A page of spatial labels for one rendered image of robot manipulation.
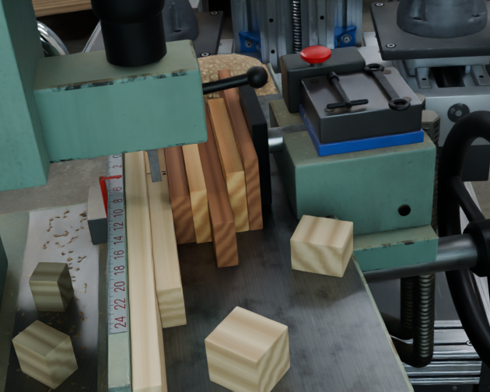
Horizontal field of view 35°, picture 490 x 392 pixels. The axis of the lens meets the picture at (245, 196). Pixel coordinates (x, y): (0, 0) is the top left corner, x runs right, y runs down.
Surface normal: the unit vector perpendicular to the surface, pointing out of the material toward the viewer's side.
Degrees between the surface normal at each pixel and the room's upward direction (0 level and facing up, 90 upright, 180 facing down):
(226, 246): 90
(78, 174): 0
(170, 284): 0
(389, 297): 0
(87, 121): 90
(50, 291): 90
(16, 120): 90
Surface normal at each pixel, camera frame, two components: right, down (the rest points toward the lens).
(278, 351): 0.83, 0.26
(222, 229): 0.14, 0.54
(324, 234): -0.07, -0.84
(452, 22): -0.04, 0.27
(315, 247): -0.34, 0.54
